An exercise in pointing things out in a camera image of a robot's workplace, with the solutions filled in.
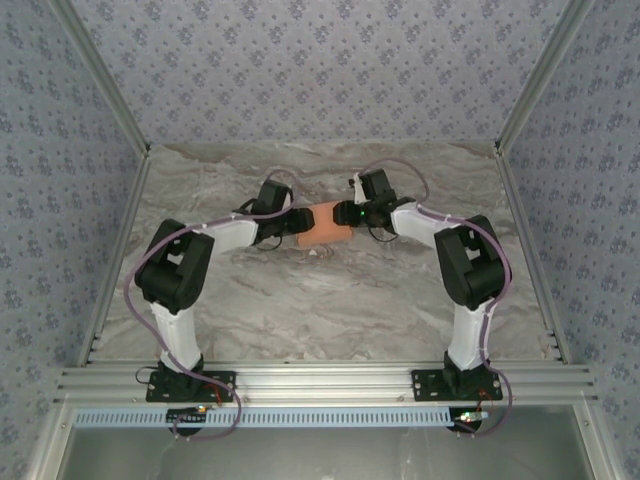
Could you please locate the grey metal panel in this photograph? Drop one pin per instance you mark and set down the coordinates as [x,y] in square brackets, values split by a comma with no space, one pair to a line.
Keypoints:
[320,457]

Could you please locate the aluminium lower frame leg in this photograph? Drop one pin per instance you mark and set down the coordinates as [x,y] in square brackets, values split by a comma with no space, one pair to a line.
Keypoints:
[47,450]
[600,450]

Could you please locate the orange paper box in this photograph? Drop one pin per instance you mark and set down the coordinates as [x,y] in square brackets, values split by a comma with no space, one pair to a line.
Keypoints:
[322,230]

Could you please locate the aluminium corner post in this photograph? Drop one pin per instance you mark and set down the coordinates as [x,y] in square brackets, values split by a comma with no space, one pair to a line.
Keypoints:
[100,75]
[545,75]

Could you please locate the aluminium table side rail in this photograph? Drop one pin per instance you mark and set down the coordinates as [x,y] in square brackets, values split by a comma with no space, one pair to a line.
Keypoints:
[520,220]
[134,200]

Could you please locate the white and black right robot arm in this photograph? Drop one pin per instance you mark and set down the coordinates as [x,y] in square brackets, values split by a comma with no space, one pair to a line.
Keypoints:
[470,340]

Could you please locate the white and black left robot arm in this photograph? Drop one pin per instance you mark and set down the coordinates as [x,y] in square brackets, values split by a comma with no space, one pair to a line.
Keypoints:
[175,335]

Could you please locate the small LED circuit board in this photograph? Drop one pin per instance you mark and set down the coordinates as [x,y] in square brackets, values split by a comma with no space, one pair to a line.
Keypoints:
[200,410]
[472,415]

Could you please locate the aluminium slotted base rail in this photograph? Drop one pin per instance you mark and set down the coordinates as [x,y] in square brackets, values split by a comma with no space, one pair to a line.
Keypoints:
[320,385]

